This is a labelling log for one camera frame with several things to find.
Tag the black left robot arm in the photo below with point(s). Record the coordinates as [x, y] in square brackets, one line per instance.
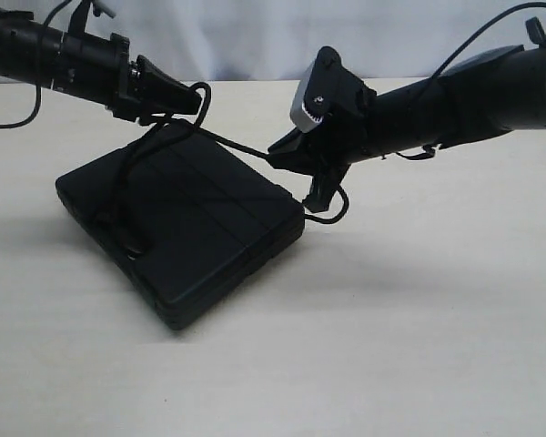
[89, 67]

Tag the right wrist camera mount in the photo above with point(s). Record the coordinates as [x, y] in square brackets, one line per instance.
[326, 88]

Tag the black plastic carrying case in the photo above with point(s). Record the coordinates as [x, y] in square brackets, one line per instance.
[190, 224]

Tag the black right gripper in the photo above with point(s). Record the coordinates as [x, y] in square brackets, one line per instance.
[325, 153]

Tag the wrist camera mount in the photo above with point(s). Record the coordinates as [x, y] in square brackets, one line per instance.
[326, 88]
[88, 13]

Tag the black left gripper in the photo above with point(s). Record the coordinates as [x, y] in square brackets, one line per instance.
[157, 91]

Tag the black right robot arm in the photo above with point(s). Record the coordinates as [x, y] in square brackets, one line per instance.
[486, 96]

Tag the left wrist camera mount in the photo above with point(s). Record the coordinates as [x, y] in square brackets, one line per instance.
[88, 13]

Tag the white backdrop curtain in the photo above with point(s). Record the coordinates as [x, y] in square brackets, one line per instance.
[275, 40]

